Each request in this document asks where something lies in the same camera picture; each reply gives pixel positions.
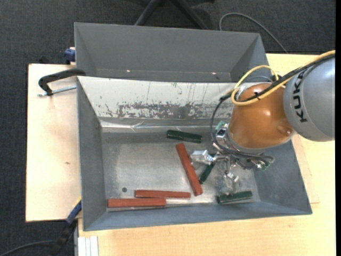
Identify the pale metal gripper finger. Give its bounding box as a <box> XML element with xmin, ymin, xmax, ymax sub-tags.
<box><xmin>190</xmin><ymin>149</ymin><xmax>216</xmax><ymax>165</ymax></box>
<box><xmin>221</xmin><ymin>170</ymin><xmax>239</xmax><ymax>195</ymax></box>

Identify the red-brown flat block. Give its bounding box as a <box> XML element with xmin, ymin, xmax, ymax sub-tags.
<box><xmin>134</xmin><ymin>189</ymin><xmax>192</xmax><ymax>200</ymax></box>
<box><xmin>107</xmin><ymin>197</ymin><xmax>167</xmax><ymax>209</ymax></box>
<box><xmin>175</xmin><ymin>142</ymin><xmax>204</xmax><ymax>197</ymax></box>

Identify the dark green flat block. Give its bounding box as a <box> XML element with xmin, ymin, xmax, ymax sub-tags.
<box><xmin>166</xmin><ymin>129</ymin><xmax>203</xmax><ymax>145</ymax></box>
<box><xmin>216</xmin><ymin>190</ymin><xmax>254</xmax><ymax>205</ymax></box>
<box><xmin>198</xmin><ymin>162</ymin><xmax>215</xmax><ymax>185</ymax></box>

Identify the grey metal bin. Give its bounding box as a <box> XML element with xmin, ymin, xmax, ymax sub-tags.
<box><xmin>74</xmin><ymin>22</ymin><xmax>313</xmax><ymax>232</ymax></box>

